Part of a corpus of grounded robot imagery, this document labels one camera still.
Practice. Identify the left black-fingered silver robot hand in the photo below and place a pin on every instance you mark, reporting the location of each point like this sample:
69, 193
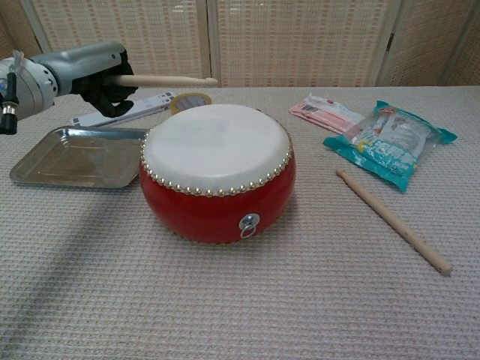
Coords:
82, 62

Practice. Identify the wooden drumstick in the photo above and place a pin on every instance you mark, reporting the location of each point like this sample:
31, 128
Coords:
168, 80
390, 219

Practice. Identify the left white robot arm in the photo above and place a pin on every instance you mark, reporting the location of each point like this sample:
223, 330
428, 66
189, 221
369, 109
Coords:
30, 90

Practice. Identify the stainless steel tray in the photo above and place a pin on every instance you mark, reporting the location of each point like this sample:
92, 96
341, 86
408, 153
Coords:
75, 157

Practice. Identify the red drum with white skin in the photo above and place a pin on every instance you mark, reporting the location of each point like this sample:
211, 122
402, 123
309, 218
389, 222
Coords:
210, 213

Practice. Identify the beige woven table cloth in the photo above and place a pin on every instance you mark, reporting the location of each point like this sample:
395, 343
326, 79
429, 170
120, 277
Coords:
262, 300

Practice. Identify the roll of yellowish packing tape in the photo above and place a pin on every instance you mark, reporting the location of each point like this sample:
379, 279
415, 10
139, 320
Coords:
174, 105

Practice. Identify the bamboo folding screen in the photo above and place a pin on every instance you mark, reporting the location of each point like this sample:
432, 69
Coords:
300, 45

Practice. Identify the pink plastic package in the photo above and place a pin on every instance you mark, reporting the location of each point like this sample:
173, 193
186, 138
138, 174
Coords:
322, 116

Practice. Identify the teal plastic snack bag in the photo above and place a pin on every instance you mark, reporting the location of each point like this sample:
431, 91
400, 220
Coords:
390, 153

